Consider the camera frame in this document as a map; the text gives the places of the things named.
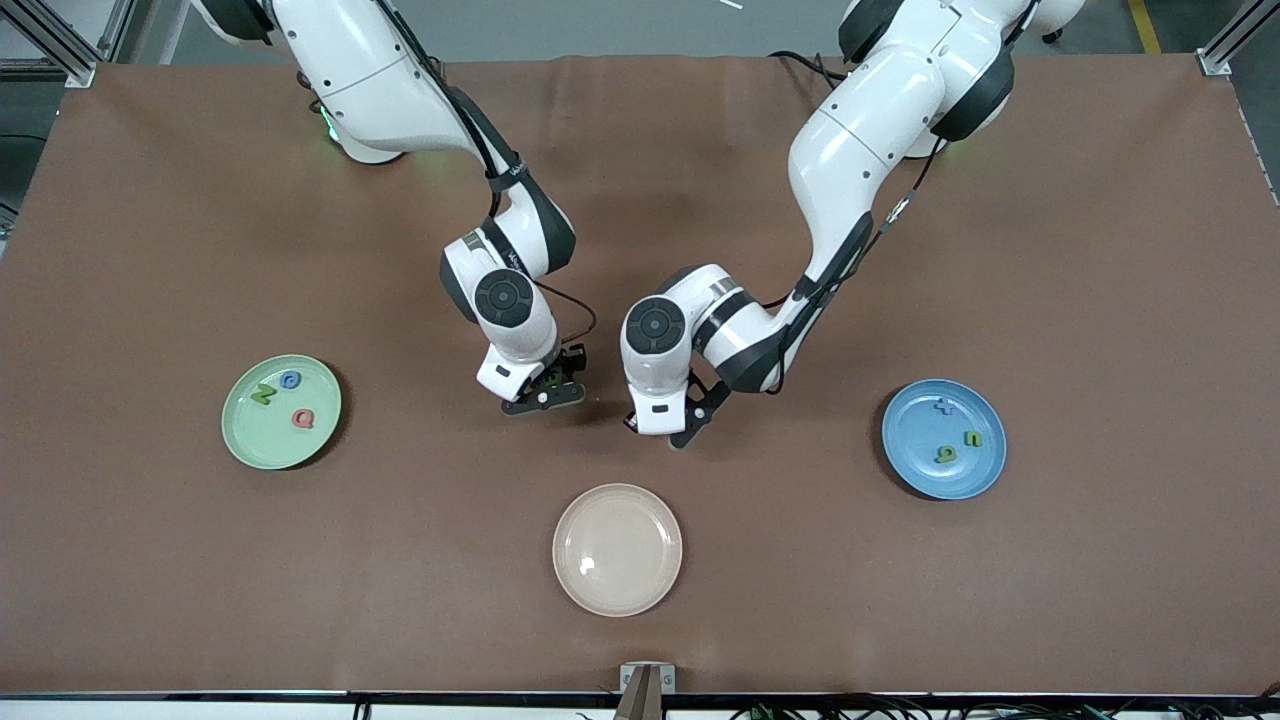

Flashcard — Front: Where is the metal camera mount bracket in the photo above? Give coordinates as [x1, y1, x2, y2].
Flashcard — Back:
[618, 662, 677, 720]

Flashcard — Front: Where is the brown table cover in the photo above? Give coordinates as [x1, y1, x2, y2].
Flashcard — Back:
[0, 52, 1280, 696]

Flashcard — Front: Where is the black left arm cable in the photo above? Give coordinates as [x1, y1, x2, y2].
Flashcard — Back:
[760, 135, 951, 396]

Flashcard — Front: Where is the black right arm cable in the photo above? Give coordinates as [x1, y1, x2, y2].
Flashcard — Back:
[380, 0, 599, 351]

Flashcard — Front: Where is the black left base cable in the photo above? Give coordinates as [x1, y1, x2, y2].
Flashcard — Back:
[768, 50, 851, 91]

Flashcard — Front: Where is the light green plate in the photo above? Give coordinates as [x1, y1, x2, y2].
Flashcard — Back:
[221, 354, 344, 471]

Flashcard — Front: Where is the blue plate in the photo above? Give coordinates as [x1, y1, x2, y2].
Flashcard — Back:
[881, 378, 1008, 501]

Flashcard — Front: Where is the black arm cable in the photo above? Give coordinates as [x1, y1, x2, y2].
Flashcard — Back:
[380, 0, 599, 351]
[760, 135, 951, 396]

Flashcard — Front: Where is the aluminium frame post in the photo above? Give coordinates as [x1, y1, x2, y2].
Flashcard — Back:
[0, 0, 136, 89]
[1197, 0, 1280, 78]

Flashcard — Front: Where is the beige plate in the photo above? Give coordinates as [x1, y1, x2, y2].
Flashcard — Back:
[552, 483, 684, 618]

